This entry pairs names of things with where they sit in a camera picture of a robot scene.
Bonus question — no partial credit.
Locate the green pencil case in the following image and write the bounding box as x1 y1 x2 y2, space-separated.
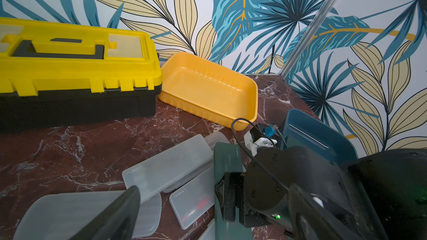
213 142 253 240

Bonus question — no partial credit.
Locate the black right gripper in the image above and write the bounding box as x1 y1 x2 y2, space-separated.
215 146 340 230

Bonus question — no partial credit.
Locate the clear pencil case lower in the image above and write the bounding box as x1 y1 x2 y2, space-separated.
198 219 215 240

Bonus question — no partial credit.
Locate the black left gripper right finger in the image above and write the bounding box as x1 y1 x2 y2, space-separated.
288 184 389 240

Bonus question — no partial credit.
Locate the right aluminium frame post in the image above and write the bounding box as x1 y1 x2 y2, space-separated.
279 0 337 80

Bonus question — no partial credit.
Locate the teal plastic tray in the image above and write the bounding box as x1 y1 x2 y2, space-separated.
281 108 358 164

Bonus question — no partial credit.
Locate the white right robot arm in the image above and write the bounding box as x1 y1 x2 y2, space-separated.
215 146 427 240

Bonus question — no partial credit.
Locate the clear pencil case left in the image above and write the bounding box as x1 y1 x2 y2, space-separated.
13 191 162 240

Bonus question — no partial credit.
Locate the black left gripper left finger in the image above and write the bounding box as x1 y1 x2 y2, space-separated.
71 186 141 240

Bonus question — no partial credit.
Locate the yellow plastic tray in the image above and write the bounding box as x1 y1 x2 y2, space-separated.
159 52 259 131

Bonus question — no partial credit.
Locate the clear pencil case pink inside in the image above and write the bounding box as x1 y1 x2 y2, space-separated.
169 166 215 230

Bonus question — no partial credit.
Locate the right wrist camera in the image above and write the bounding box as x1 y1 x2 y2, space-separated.
244 123 278 157

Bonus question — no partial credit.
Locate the clear pencil case top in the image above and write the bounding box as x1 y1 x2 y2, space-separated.
122 132 229 203

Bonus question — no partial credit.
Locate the yellow black toolbox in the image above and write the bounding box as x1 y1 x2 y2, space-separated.
1 18 162 133

